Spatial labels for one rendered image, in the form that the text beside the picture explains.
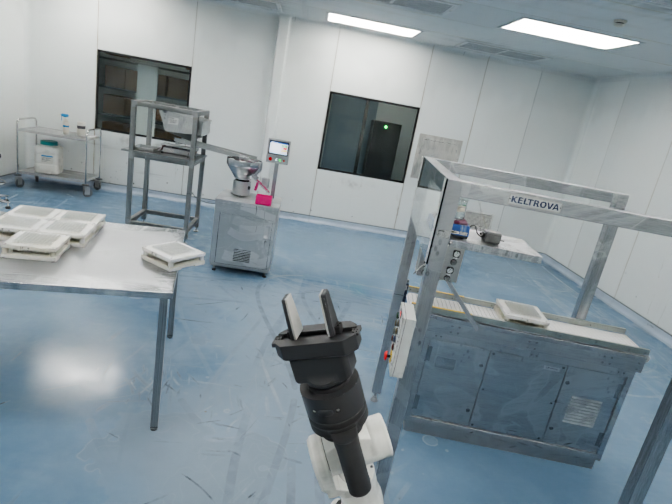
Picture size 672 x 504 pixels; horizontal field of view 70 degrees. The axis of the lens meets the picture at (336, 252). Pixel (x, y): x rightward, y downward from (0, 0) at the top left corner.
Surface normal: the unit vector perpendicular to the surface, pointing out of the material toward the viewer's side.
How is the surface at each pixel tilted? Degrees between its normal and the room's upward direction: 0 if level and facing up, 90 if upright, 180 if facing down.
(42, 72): 90
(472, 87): 90
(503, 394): 90
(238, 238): 90
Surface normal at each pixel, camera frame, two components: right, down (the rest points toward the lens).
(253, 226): 0.06, 0.29
